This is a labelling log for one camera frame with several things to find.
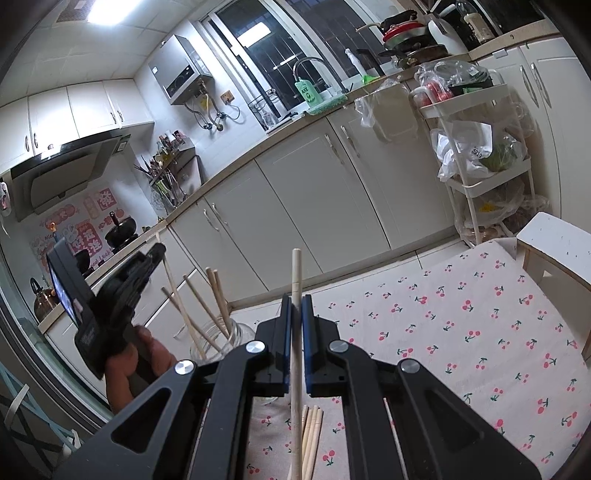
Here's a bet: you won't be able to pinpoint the ceiling light panel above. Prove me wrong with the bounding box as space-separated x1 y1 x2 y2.
54 0 145 26

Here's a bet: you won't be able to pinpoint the water heater hoses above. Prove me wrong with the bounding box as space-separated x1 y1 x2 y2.
185 90 241 132

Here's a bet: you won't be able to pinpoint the cherry print tablecloth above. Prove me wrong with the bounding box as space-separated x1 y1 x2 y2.
231 237 591 480

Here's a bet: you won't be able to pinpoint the white spray bottle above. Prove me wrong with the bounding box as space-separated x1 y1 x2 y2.
345 48 368 77

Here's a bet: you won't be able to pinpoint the window sill wire basket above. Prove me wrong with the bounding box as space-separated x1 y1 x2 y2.
248 90 282 132

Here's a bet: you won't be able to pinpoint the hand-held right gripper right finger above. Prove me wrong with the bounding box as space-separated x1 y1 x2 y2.
301 294 541 480

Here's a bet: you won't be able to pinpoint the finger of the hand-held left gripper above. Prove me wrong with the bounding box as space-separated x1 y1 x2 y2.
99 243 167 328

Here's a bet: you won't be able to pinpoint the pink wall poster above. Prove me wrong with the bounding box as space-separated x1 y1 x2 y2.
30 187 123 273

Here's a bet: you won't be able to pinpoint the spice rack with bottles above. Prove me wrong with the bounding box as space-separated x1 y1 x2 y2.
134 131 204 208

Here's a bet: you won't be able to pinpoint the oil bottle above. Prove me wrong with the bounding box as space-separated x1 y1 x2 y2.
455 0 497 44

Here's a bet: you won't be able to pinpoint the white plastic bag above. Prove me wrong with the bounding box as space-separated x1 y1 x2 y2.
436 122 529 183

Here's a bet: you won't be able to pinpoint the range hood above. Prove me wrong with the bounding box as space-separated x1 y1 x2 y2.
9 134 132 222

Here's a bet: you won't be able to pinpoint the person's left hand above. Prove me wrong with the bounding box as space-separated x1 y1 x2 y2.
105 325 178 414

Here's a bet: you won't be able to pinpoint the wall water heater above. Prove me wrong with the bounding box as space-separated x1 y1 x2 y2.
148 34 214 106

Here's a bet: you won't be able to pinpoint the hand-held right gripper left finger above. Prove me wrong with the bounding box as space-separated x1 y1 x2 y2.
53 295 296 480

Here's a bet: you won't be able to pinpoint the green soap bottle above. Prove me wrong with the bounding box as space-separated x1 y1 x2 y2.
295 78 324 112

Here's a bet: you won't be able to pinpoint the clear plastic bag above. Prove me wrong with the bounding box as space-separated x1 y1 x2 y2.
355 85 416 139

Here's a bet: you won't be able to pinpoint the stack of pots and pans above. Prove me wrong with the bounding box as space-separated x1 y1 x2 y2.
358 9 451 63

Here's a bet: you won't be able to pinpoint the white upper cabinets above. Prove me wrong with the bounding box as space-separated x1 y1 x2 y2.
0 78 155 176

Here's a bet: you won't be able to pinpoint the black wok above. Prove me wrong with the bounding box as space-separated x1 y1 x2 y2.
105 212 139 246

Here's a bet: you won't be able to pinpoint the bundle of wooden chopsticks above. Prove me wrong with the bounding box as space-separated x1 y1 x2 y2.
157 233 234 358

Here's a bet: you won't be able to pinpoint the white plastic jug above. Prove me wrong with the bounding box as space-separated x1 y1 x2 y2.
427 14 469 56

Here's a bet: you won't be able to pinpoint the clear glass jar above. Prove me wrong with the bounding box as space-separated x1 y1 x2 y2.
187 318 257 370

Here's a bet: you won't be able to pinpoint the chrome faucet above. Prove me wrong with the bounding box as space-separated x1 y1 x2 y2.
292 57 345 100

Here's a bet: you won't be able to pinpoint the bag of red food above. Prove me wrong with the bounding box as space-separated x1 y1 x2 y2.
411 60 502 106

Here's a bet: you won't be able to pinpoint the white trolley cart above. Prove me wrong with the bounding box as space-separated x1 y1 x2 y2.
418 76 539 250

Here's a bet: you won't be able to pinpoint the brown kettle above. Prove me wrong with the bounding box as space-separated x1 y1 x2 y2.
30 277 61 321

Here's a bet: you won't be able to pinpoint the barred window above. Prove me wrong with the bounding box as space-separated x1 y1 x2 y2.
203 0 402 125

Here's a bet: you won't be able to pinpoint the white kitchen base cabinets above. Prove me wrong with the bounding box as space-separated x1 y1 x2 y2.
39 28 591 407

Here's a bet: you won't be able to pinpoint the white stool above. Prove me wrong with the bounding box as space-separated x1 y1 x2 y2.
516 212 591 365

